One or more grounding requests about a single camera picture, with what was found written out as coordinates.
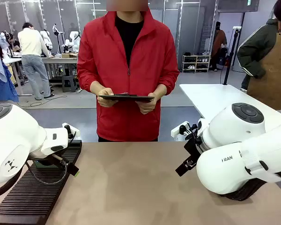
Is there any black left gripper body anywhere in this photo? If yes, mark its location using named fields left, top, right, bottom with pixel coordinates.
left=50, top=154, right=70, bottom=166

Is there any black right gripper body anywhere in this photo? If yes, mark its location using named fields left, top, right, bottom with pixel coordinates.
left=184, top=137, right=203, bottom=166

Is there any black tablet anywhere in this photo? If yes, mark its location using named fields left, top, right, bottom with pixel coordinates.
left=97, top=94, right=155, bottom=103

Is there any person's right forearm red sleeve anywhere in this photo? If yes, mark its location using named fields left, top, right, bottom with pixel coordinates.
left=76, top=60, right=104, bottom=94

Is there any person's left forearm red sleeve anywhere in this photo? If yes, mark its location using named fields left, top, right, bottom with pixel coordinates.
left=154, top=63, right=180, bottom=94

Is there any black slotted PCB rack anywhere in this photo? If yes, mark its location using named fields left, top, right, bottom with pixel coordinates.
left=0, top=140, right=82, bottom=225

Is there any person's left hand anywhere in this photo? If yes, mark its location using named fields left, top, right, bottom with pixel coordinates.
left=135, top=83, right=167, bottom=115

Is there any person's right hand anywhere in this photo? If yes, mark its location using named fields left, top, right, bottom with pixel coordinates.
left=90, top=81, right=119, bottom=108

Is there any white table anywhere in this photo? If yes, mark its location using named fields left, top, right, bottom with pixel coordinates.
left=179, top=83, right=281, bottom=128

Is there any person in red jacket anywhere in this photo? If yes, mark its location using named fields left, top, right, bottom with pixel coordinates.
left=76, top=0, right=180, bottom=143

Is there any grey step stool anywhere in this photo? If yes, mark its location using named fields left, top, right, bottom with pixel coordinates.
left=61, top=75, right=78, bottom=93

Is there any white shoe rack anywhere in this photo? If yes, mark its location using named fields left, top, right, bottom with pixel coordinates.
left=182, top=54, right=212, bottom=73

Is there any black tripod pole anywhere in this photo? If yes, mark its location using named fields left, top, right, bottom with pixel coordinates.
left=223, top=26, right=242, bottom=86

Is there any person in blue shirt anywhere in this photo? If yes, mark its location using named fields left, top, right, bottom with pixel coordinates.
left=0, top=25, right=20, bottom=106

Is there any grey background workbench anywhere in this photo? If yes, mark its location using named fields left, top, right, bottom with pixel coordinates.
left=41, top=57, right=79, bottom=93

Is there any person in brown coat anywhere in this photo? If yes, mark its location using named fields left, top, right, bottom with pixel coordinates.
left=210, top=21, right=228, bottom=72

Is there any man in white shirt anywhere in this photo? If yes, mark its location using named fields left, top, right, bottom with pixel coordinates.
left=17, top=22, right=55, bottom=101

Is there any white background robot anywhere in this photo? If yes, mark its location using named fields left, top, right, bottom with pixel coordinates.
left=63, top=30, right=81, bottom=53

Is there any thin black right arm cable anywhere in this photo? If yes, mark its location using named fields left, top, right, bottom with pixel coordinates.
left=184, top=123, right=199, bottom=141

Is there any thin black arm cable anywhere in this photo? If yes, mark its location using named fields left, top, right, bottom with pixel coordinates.
left=184, top=123, right=199, bottom=141
left=25, top=156, right=70, bottom=185

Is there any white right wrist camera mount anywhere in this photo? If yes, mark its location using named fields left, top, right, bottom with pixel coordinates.
left=170, top=121, right=191, bottom=142

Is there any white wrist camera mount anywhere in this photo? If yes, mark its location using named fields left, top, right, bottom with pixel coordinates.
left=62, top=122, right=81, bottom=139
left=170, top=121, right=191, bottom=142

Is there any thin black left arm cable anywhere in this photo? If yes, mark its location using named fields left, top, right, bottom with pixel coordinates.
left=25, top=156, right=70, bottom=185

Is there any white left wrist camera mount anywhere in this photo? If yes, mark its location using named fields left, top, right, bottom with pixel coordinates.
left=62, top=122, right=81, bottom=139

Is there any black floor cable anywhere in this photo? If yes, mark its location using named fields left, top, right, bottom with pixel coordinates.
left=15, top=94, right=68, bottom=108

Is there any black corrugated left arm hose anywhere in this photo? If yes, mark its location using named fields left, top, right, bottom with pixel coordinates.
left=0, top=173, right=20, bottom=200

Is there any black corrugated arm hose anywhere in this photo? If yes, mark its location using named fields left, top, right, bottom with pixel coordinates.
left=0, top=173, right=20, bottom=200
left=221, top=170, right=281, bottom=202

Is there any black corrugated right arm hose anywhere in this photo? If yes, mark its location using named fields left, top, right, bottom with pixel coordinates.
left=221, top=170, right=281, bottom=202

